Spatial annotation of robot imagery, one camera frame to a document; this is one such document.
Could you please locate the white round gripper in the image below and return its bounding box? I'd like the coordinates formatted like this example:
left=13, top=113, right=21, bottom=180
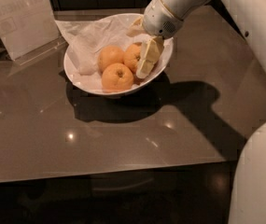
left=126, top=0, right=183, bottom=79

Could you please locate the orange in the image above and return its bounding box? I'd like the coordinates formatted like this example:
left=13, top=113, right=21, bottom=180
left=123, top=42, right=142, bottom=73
left=102, top=63, right=134, bottom=93
left=97, top=45, right=124, bottom=72

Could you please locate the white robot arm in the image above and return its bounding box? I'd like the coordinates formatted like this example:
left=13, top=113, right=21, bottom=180
left=127, top=0, right=266, bottom=224

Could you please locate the white ceramic bowl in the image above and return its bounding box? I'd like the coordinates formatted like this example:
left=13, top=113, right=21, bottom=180
left=63, top=13, right=174, bottom=97

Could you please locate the orange front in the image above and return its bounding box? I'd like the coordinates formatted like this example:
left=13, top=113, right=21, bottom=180
left=102, top=63, right=134, bottom=93

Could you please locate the white paper napkin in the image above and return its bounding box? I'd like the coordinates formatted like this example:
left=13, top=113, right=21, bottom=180
left=56, top=13, right=147, bottom=94

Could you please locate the clear acrylic sign holder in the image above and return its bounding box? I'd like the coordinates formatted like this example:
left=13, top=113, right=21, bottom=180
left=0, top=0, right=63, bottom=65

